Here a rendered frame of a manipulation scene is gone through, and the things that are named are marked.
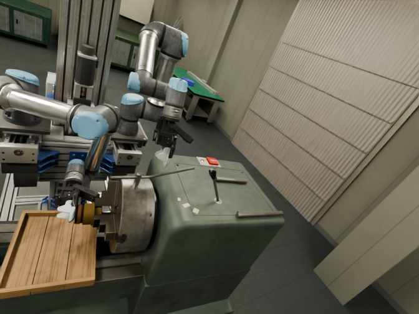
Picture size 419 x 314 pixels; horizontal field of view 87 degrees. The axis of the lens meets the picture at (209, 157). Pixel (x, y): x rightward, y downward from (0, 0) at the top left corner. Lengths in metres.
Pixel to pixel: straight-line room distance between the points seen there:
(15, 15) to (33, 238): 6.64
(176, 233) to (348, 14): 3.98
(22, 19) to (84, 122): 6.57
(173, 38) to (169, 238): 0.95
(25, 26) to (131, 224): 6.90
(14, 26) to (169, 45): 6.44
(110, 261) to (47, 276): 0.23
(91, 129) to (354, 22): 3.85
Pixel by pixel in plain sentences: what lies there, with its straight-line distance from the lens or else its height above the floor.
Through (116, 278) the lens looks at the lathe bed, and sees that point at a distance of 1.13.
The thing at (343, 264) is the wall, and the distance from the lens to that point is 3.05.
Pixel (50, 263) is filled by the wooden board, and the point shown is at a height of 0.88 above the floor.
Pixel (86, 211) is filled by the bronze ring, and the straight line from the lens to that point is 0.99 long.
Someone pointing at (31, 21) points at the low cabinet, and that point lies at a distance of 7.47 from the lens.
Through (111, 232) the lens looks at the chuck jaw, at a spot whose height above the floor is 1.12.
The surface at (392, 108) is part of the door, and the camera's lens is 3.60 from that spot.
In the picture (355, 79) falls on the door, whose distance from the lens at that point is 3.85.
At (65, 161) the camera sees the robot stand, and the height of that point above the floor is 0.96.
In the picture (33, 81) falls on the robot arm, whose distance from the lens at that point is 1.32.
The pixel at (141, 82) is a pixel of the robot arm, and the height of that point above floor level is 1.59.
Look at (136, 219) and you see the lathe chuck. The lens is 0.90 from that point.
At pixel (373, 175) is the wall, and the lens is 3.63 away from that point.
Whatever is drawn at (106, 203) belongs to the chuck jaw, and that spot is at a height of 1.12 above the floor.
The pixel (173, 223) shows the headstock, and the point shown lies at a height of 1.23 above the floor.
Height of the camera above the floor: 1.84
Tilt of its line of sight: 27 degrees down
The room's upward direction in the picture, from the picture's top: 25 degrees clockwise
